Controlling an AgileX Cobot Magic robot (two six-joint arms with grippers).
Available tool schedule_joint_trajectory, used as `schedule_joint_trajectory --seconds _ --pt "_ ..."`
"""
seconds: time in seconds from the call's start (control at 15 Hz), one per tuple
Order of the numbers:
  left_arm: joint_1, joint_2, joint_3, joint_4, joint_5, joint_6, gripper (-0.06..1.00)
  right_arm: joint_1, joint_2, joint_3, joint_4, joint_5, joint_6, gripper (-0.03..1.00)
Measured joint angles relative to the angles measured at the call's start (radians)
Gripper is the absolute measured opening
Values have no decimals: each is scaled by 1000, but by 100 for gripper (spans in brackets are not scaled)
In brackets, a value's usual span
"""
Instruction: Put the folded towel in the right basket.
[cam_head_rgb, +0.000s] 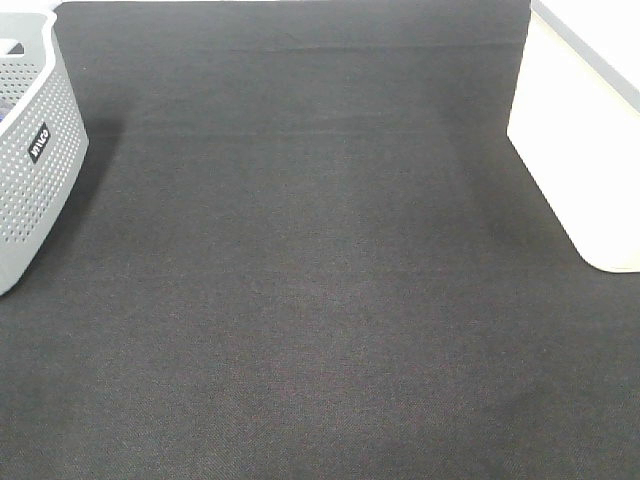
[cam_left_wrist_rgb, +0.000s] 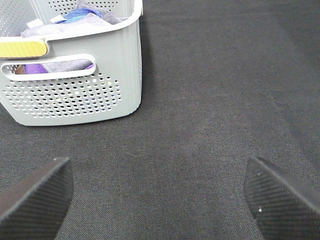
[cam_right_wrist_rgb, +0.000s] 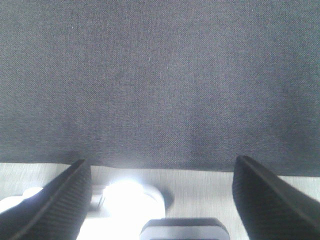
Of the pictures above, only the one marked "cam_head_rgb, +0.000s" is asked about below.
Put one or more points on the black fabric table mat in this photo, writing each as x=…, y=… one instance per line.
x=301, y=246

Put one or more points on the grey perforated laundry basket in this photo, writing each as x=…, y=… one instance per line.
x=43, y=137

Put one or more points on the white storage box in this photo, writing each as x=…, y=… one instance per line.
x=578, y=137

